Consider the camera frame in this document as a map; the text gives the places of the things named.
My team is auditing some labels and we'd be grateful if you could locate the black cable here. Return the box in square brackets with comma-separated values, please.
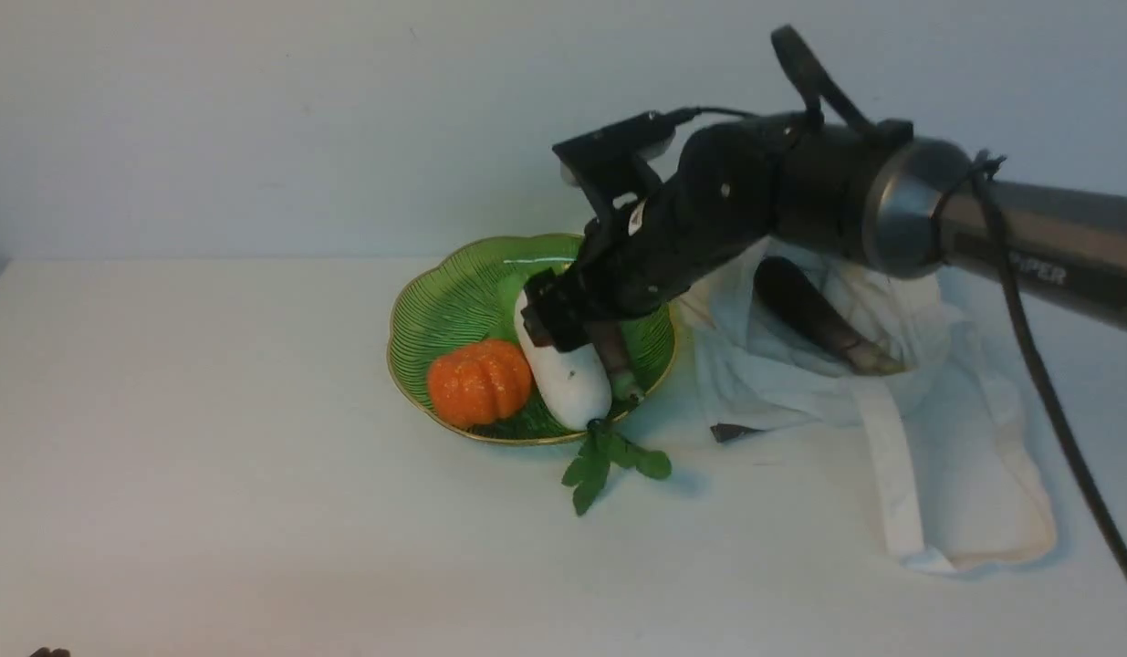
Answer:
[663, 25, 1127, 614]

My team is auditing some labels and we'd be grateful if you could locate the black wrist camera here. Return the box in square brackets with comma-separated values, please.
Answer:
[551, 110, 681, 220]

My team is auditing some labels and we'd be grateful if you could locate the white toy radish with leaves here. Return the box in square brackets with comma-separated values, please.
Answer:
[513, 292, 673, 516]

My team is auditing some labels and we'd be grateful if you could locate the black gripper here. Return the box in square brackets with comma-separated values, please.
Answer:
[521, 113, 882, 352]

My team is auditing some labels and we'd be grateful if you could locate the orange toy pumpkin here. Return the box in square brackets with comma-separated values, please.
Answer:
[426, 339, 535, 430]

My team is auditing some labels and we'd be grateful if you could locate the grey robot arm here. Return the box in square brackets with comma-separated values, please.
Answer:
[520, 108, 1127, 352]

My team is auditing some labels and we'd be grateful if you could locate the dark object at bottom edge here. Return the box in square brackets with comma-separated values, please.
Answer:
[29, 646, 71, 657]

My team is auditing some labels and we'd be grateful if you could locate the white cloth bag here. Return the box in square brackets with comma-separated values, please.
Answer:
[677, 240, 1059, 577]

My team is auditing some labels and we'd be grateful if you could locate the purple toy eggplant on plate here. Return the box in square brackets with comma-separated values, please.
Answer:
[587, 321, 645, 406]

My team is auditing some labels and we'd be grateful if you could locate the dark object under bag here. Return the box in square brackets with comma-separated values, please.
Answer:
[710, 423, 762, 444]

